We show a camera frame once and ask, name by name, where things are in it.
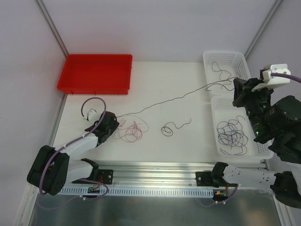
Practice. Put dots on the white perforated basket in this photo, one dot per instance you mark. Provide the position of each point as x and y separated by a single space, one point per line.
233 133
221 68

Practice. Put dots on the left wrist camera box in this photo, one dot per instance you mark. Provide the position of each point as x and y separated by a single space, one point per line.
92 113

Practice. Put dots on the aluminium mounting rail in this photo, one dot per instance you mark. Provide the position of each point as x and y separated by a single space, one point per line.
154 174

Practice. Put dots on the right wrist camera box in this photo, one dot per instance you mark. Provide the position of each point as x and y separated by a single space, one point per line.
272 77

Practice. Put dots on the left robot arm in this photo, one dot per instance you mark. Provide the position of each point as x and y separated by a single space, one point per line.
55 167

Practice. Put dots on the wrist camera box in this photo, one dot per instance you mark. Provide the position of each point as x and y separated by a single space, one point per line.
272 77
92 113

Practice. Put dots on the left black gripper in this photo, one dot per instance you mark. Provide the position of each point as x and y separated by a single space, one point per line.
109 121

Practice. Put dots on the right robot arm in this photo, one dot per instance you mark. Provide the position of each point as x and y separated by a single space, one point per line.
279 123

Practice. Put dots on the white slotted cable duct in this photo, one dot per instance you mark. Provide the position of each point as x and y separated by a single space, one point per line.
138 191

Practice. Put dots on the near white perforated basket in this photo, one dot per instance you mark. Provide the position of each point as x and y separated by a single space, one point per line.
233 133

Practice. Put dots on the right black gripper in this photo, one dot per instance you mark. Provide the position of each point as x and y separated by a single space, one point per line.
245 89

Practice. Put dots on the far white perforated basket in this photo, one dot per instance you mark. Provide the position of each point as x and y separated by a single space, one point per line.
221 68

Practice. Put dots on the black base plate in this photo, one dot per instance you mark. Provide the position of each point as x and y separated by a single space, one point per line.
203 178
104 176

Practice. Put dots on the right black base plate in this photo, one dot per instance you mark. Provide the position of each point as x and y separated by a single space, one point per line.
203 178

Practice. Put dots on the red plastic tray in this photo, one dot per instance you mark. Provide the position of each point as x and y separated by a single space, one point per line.
96 74

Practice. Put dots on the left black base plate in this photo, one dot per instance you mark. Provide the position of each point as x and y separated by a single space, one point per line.
104 176

